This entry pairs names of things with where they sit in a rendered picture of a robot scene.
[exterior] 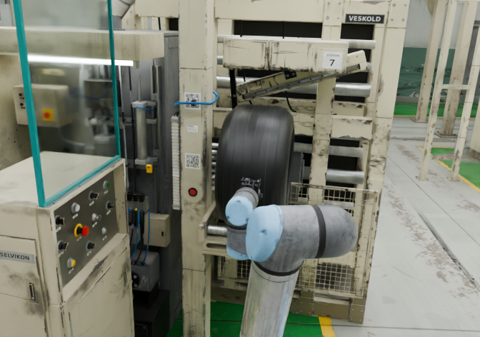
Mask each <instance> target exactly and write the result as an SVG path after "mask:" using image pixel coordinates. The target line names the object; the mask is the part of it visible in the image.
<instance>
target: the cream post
mask: <svg viewBox="0 0 480 337"><path fill-rule="evenodd" d="M178 3H179V102H184V92H187V93H199V94H201V102H212V97H213V67H212V66H213V29H214V0H178ZM179 107H180V159H181V262H182V315H183V337H210V301H211V254H205V253H202V251H203V248H202V242H199V224H200V222H201V220H202V218H203V217H204V215H205V214H206V212H207V211H208V210H209V207H210V206H211V165H212V105H202V104H201V110H200V109H185V107H184V104H181V105H179ZM187 125H190V126H198V132H192V131H187ZM185 153H187V154H200V169H195V168H185ZM192 189H194V190H195V191H196V194H195V195H191V194H190V190H192Z"/></svg>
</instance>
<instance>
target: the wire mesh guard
mask: <svg viewBox="0 0 480 337"><path fill-rule="evenodd" d="M292 186H296V192H297V187H305V188H307V191H308V188H317V189H318V192H319V188H320V189H323V190H324V189H328V190H334V192H335V191H345V195H346V191H350V192H357V193H367V197H368V193H372V194H374V200H373V207H372V212H371V222H370V225H365V226H370V228H369V230H367V231H369V237H368V239H365V240H368V243H367V248H364V249H366V258H365V262H362V263H365V264H364V273H363V278H362V280H361V281H362V284H360V285H361V288H360V289H361V296H356V294H352V293H344V292H345V291H343V293H342V292H337V291H341V290H337V291H330V290H329V289H330V288H328V291H327V290H321V289H315V288H309V286H308V288H305V287H300V286H304V285H300V286H295V288H294V290H298V291H308V292H314V293H323V294H329V295H335V296H344V297H350V298H360V299H364V289H365V283H366V274H367V268H368V262H369V253H370V248H371V238H372V233H373V227H374V218H375V213H376V203H377V198H378V193H379V191H376V190H368V189H360V188H346V187H338V186H323V185H316V184H307V183H293V182H291V187H292ZM229 259H232V267H229V268H232V271H231V272H232V273H233V272H234V271H233V258H229ZM224 263H227V262H224V257H223V270H221V256H218V276H217V279H219V280H225V281H235V282H240V283H248V282H249V280H247V279H242V278H246V277H242V274H243V273H242V269H244V268H242V265H243V264H240V265H241V268H240V269H241V277H242V278H237V277H240V276H237V273H239V272H236V278H232V277H228V276H230V275H228V268H227V277H226V276H225V277H224V278H222V277H220V273H221V271H224ZM311 287H315V286H311ZM317 288H320V287H317ZM323 289H325V288H324V287H323ZM332 290H336V289H332Z"/></svg>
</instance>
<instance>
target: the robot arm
mask: <svg viewBox="0 0 480 337"><path fill-rule="evenodd" d="M260 184H261V179H259V180H258V181H255V180H250V178H245V179H244V177H243V178H242V180H241V188H240V189H239V190H238V191H237V192H236V193H235V194H234V196H233V197H232V199H231V200H230V201H229V202H228V203H227V205H226V217H227V242H226V249H227V253H228V255H229V256H230V257H232V258H235V259H239V260H246V259H251V268H250V273H249V282H248V286H247V292H246V300H245V305H244V313H243V318H242V323H241V332H240V336H239V337H282V336H283V332H284V327H285V324H286V319H287V316H288V313H289V308H290V305H291V300H292V296H293V293H294V288H295V285H296V280H297V277H298V274H299V269H300V268H301V265H302V262H303V260H304V259H313V258H336V257H340V256H343V255H345V254H347V253H348V252H350V250H351V249H352V248H353V247H354V246H355V244H356V241H357V238H358V228H357V225H356V222H355V220H354V218H353V217H352V215H351V214H350V213H349V212H348V211H346V210H344V209H342V208H340V207H338V206H330V205H293V206H277V205H270V206H260V207H257V208H256V206H257V204H258V201H259V199H261V198H262V196H263V194H262V193H260V190H259V186H260Z"/></svg>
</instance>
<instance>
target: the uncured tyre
mask: <svg viewBox="0 0 480 337"><path fill-rule="evenodd" d="M293 157H294V117H293V116H292V115H291V114H290V113H289V112H288V111H287V110H286V109H285V108H283V107H280V106H266V105H254V104H242V105H238V106H236V107H235V108H234V109H232V110H231V111H230V112H229V113H228V114H227V115H226V118H225V119H224V122H223V125H222V128H221V133H220V137H219V144H218V149H217V154H216V168H215V200H216V209H217V211H218V214H219V215H220V217H221V218H222V219H223V220H224V222H225V223H226V224H227V217H226V205H227V203H228V202H229V201H230V200H231V199H232V197H233V196H234V194H235V193H236V192H237V191H238V190H239V189H240V188H241V180H242V178H243V177H244V179H245V178H250V180H255V181H258V180H259V179H261V184H260V186H259V190H260V193H262V194H263V196H262V198H261V199H259V201H258V204H257V206H256V208H257V207H260V206H270V205H277V206H288V205H289V196H290V189H291V175H292V166H293Z"/></svg>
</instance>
